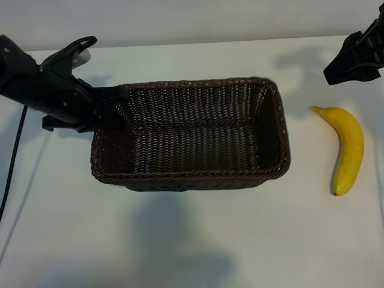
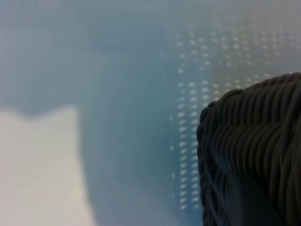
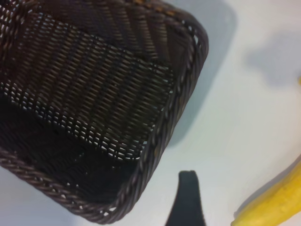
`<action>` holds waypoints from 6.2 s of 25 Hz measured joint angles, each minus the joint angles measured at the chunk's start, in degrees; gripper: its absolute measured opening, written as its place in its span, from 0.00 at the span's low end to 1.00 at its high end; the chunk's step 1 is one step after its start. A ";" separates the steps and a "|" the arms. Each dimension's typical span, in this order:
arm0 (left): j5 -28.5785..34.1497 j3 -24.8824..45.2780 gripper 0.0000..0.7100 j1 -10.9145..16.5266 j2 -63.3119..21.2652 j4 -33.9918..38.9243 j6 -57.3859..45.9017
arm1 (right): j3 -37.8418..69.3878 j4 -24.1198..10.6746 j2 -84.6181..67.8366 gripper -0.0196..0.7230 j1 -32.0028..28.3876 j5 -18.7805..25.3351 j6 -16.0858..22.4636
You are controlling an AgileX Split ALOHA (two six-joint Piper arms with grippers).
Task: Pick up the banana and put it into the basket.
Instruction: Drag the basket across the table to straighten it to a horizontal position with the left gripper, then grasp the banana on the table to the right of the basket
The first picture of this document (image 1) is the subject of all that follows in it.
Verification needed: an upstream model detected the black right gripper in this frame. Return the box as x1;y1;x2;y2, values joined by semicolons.
323;11;384;86

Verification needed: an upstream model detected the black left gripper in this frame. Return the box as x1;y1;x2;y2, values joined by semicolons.
35;64;130;133

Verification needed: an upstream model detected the black left camera bracket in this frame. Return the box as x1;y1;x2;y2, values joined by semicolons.
40;35;98;77

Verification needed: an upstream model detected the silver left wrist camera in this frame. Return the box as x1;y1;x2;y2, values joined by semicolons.
73;47;92;65

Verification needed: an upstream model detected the black cable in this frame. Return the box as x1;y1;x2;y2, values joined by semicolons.
0;106;28;221

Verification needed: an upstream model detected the yellow banana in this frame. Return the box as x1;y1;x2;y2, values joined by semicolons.
310;106;365;197

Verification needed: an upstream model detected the dark brown woven basket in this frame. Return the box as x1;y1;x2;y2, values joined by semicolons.
90;76;292;193

